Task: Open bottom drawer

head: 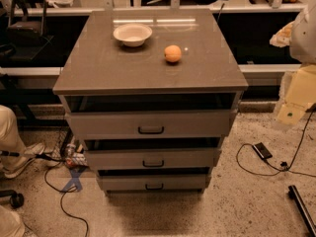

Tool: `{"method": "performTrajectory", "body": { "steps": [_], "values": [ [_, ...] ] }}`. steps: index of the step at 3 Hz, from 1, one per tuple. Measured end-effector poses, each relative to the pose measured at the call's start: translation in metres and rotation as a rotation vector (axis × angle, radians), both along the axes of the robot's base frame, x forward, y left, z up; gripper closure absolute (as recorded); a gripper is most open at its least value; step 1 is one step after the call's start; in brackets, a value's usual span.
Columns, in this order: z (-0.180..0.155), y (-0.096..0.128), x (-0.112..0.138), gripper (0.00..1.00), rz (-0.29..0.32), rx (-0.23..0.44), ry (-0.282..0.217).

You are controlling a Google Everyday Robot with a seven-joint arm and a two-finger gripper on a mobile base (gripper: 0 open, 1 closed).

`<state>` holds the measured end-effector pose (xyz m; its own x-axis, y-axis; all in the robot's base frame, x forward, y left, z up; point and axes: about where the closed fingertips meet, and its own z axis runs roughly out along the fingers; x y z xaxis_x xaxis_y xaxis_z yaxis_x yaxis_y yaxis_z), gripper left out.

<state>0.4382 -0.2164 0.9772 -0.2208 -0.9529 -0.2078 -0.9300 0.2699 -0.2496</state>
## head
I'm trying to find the black phone device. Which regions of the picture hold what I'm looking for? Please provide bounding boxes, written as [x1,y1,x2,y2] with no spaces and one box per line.
[253,142,273,160]

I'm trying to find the orange fruit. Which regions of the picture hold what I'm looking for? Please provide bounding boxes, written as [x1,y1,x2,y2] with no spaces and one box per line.
[164,45,182,63]

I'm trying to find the black bar on floor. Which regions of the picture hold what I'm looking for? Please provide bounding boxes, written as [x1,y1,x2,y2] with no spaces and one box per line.
[288,185,316,237]

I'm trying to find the person leg beige trousers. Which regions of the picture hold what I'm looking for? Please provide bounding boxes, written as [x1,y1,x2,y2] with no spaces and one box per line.
[0,104,28,170]

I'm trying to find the grey drawer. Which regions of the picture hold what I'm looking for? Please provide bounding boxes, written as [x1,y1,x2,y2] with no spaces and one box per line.
[85,148,221,170]
[66,110,237,140]
[97,175,210,192]

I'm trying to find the plastic bottle on floor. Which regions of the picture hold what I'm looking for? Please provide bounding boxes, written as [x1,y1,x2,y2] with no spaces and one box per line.
[64,143,76,168]

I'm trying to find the black cable right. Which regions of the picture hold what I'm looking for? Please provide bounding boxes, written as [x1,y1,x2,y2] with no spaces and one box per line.
[235,106,316,179]

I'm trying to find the blue tape cross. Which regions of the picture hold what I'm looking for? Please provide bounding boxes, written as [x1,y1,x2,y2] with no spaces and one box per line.
[62,166,86,192]

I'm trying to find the black cable left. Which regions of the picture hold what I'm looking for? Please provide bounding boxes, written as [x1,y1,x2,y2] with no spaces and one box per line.
[35,153,90,237]

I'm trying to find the black chair wheel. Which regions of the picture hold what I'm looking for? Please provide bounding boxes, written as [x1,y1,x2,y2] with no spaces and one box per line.
[0,190,25,208]

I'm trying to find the person knee beige trousers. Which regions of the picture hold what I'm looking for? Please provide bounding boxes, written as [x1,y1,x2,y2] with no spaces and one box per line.
[0,206,25,237]

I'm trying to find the grey middle drawer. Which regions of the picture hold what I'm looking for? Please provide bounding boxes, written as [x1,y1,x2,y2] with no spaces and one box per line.
[85,148,221,170]

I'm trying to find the white bowl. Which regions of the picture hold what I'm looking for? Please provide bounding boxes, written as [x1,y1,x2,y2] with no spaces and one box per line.
[114,24,152,47]

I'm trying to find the grey bottom drawer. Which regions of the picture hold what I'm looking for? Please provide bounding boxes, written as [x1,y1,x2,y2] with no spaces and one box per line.
[97,175,210,192]

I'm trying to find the grey drawer cabinet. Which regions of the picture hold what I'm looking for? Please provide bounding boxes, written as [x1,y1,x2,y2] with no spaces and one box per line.
[52,8,249,196]

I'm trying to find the black chair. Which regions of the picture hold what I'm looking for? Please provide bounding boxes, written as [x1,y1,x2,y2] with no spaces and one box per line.
[0,0,51,61]

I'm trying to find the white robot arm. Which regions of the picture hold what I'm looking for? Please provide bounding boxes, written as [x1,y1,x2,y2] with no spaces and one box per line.
[270,0,316,125]

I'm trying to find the grey top drawer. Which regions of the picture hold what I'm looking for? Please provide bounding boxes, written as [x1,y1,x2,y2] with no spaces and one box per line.
[66,110,237,140]

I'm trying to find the black cable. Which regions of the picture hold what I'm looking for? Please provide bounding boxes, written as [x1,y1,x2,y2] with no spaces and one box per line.
[235,106,316,179]
[35,153,90,237]

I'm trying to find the white sneaker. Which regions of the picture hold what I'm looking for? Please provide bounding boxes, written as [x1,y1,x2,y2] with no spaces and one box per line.
[1,142,45,179]

